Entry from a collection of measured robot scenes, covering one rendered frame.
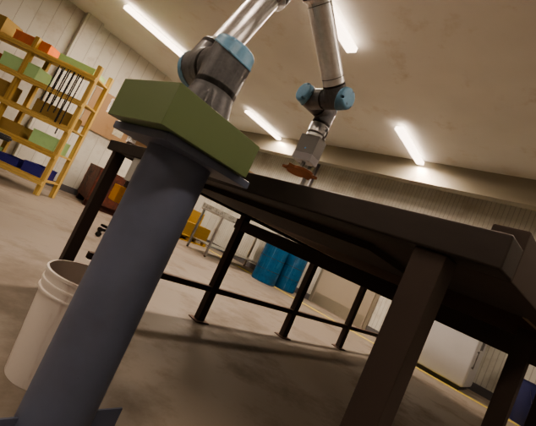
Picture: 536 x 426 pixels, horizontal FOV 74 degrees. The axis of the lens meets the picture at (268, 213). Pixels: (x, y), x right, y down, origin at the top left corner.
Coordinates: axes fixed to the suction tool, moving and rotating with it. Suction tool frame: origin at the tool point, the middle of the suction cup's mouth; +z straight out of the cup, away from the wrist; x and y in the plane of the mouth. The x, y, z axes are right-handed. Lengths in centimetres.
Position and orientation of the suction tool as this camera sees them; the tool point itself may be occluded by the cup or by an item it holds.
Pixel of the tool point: (298, 172)
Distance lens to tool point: 138.3
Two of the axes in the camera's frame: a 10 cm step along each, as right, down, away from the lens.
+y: -7.5, -3.0, 5.9
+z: -4.2, 9.1, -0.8
